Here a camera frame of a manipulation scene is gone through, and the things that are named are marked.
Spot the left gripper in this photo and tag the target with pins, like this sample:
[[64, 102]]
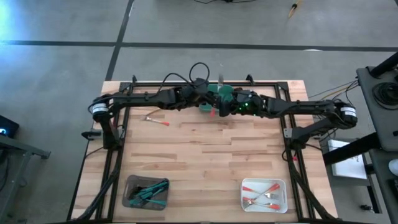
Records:
[[199, 93]]

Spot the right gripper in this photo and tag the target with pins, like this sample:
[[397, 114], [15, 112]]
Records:
[[242, 102]]

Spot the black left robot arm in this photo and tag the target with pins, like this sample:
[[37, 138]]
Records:
[[140, 98]]

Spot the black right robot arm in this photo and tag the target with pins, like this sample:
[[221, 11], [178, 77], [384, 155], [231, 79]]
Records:
[[304, 107]]

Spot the green plastic bin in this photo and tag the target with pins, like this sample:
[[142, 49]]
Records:
[[224, 88]]

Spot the white plastic bin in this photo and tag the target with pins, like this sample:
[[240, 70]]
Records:
[[264, 182]]

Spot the black metal beam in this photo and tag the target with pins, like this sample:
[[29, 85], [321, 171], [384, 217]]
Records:
[[351, 150]]

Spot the white paper sheet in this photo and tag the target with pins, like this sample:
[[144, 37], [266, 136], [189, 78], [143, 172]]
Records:
[[348, 168]]

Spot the grey translucent plastic bin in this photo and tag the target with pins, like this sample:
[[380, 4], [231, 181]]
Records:
[[146, 208]]

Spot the grey equipment cart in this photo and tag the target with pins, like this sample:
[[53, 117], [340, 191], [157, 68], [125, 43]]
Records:
[[382, 124]]

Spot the small black floor object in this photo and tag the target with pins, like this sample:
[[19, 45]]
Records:
[[366, 208]]

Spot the white round object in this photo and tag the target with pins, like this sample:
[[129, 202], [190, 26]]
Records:
[[394, 168]]

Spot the grey side table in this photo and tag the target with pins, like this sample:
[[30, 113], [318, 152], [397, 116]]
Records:
[[18, 148]]

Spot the black device blue light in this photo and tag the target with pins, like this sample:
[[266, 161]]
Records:
[[8, 124]]

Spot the silver corner bracket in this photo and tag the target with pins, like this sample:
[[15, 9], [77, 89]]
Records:
[[287, 133]]

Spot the black aluminium table frame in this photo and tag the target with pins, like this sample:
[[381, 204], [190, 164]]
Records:
[[143, 83]]

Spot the black metal post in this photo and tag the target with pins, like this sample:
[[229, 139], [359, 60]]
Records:
[[385, 64]]

